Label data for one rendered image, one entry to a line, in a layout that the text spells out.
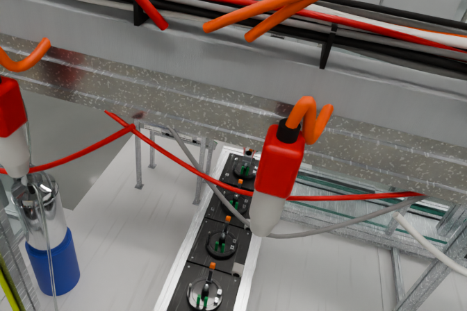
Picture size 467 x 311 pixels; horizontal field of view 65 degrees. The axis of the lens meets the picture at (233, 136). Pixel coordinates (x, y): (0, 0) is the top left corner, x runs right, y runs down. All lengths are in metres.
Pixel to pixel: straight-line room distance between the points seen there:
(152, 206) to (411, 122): 1.61
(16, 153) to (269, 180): 0.38
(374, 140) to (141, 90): 0.33
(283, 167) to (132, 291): 1.35
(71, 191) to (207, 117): 2.81
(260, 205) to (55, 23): 0.36
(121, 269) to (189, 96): 1.32
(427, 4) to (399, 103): 4.31
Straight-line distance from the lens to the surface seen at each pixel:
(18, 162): 0.64
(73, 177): 3.40
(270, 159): 0.41
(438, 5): 4.81
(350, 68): 0.47
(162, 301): 1.56
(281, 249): 1.88
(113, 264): 1.78
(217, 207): 1.83
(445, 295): 2.10
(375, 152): 0.53
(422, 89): 0.48
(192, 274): 1.61
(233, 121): 0.52
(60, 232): 1.47
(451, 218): 2.16
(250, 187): 1.95
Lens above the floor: 2.35
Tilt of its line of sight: 38 degrees down
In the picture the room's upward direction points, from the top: 10 degrees clockwise
